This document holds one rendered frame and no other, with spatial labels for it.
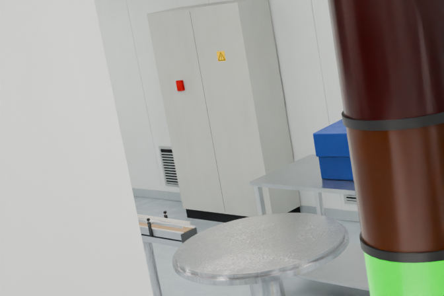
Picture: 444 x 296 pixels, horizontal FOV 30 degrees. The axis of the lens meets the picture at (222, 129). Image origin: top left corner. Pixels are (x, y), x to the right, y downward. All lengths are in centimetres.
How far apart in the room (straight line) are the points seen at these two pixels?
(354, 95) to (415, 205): 5
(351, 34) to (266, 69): 704
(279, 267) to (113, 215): 210
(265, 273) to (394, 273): 369
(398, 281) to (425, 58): 8
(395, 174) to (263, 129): 700
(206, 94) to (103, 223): 566
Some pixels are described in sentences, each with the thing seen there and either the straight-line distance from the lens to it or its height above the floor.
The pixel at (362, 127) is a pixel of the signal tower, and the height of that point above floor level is 230.
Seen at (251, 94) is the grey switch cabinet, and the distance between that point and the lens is 720.
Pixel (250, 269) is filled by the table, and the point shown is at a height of 93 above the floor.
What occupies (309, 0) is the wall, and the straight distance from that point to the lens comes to 715.
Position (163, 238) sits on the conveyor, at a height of 89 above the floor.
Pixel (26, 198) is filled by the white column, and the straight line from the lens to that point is 186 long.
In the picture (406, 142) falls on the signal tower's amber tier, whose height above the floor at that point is 229.
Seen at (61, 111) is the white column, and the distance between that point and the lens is 190.
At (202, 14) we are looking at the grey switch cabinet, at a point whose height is 198.
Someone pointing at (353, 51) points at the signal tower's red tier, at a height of 233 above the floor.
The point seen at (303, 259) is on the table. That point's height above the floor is 93.
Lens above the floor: 236
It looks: 11 degrees down
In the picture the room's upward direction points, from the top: 10 degrees counter-clockwise
